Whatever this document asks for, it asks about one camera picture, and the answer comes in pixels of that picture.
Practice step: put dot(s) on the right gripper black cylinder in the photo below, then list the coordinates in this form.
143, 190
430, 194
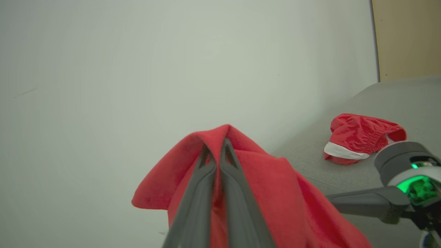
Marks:
396, 162

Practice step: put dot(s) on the red fleece garment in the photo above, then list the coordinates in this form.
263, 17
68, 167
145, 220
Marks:
293, 206

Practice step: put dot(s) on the red shorts with white stripe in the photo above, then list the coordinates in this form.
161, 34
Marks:
358, 136

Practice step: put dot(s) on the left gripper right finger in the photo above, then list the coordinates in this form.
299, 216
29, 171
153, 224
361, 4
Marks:
241, 210

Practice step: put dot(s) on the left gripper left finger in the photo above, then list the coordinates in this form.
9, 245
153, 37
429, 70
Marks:
194, 206

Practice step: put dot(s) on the beige wooden panel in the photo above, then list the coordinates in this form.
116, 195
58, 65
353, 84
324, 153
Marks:
410, 38

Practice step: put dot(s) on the grey fabric sofa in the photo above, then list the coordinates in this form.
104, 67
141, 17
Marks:
396, 103

